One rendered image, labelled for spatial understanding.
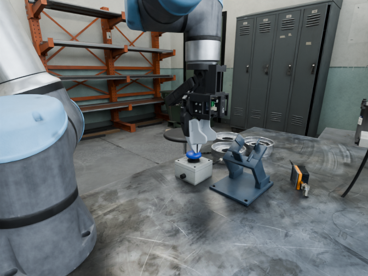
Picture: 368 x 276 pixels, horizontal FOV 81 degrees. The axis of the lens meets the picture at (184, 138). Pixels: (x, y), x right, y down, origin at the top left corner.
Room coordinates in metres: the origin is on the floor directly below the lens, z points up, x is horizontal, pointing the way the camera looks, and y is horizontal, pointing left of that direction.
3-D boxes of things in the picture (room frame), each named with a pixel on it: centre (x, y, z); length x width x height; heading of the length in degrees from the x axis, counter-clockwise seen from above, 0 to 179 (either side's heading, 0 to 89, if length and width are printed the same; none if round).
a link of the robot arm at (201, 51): (0.50, -0.04, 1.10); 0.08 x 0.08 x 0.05
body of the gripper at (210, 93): (0.49, -0.05, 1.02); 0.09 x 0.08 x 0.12; 46
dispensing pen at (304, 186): (0.49, -0.29, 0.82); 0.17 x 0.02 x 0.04; 166
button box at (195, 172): (0.51, -0.02, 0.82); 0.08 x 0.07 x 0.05; 136
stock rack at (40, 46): (4.01, 1.17, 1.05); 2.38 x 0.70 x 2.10; 136
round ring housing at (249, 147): (0.69, -0.25, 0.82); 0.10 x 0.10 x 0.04
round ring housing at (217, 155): (0.63, -0.14, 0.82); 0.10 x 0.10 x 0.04
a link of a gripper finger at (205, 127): (0.51, -0.05, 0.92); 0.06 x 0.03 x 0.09; 46
